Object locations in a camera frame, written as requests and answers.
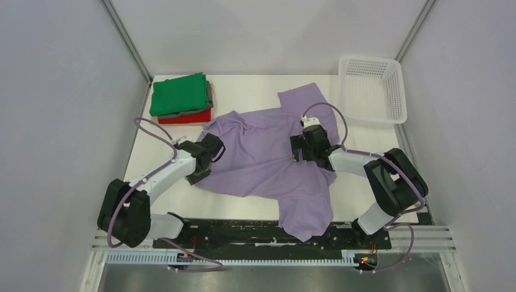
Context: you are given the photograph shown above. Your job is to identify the purple t-shirt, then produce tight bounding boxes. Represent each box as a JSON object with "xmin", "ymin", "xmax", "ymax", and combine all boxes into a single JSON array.
[{"xmin": 198, "ymin": 83, "xmax": 340, "ymax": 242}]

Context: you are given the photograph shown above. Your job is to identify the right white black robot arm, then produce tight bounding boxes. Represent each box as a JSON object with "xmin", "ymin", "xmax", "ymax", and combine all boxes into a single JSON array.
[{"xmin": 290, "ymin": 125, "xmax": 429, "ymax": 248}]

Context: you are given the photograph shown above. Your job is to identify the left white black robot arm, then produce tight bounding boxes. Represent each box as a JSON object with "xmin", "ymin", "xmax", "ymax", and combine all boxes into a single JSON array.
[{"xmin": 97, "ymin": 133, "xmax": 225, "ymax": 248}]

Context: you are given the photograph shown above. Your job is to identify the red folded t-shirt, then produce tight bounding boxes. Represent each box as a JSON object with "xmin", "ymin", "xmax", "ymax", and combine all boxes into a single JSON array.
[{"xmin": 158, "ymin": 109, "xmax": 212, "ymax": 125}]

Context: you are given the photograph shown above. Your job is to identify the grey folded t-shirt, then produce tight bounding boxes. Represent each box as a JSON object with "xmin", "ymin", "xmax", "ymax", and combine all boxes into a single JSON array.
[{"xmin": 158, "ymin": 80, "xmax": 214, "ymax": 120}]

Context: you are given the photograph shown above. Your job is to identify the green folded t-shirt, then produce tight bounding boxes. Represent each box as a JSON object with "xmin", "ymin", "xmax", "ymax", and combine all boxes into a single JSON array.
[{"xmin": 149, "ymin": 72, "xmax": 207, "ymax": 117}]

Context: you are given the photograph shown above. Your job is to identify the white perforated plastic basket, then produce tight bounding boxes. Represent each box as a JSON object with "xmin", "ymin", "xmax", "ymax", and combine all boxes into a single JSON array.
[{"xmin": 338, "ymin": 55, "xmax": 408, "ymax": 128}]

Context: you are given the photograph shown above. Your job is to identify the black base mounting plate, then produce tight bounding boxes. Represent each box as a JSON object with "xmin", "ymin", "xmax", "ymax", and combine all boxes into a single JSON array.
[{"xmin": 174, "ymin": 218, "xmax": 392, "ymax": 260}]

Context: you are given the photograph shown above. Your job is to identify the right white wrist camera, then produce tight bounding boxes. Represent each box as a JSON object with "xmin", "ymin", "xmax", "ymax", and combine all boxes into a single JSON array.
[{"xmin": 300, "ymin": 116, "xmax": 321, "ymax": 131}]

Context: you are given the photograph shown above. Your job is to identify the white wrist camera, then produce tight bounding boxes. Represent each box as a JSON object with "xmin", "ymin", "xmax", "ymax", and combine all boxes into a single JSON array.
[
  {"xmin": 300, "ymin": 116, "xmax": 321, "ymax": 131},
  {"xmin": 173, "ymin": 136, "xmax": 188, "ymax": 146}
]

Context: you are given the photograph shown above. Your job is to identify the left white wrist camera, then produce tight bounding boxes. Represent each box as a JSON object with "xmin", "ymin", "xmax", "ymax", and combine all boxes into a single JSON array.
[{"xmin": 173, "ymin": 136, "xmax": 188, "ymax": 146}]

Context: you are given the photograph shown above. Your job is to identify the white slotted cable duct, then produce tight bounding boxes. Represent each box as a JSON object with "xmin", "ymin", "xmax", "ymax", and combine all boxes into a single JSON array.
[{"xmin": 105, "ymin": 251, "xmax": 379, "ymax": 267}]

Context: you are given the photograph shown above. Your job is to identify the aluminium frame rails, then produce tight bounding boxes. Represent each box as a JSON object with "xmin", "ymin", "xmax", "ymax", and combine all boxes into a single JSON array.
[{"xmin": 92, "ymin": 211, "xmax": 466, "ymax": 291}]

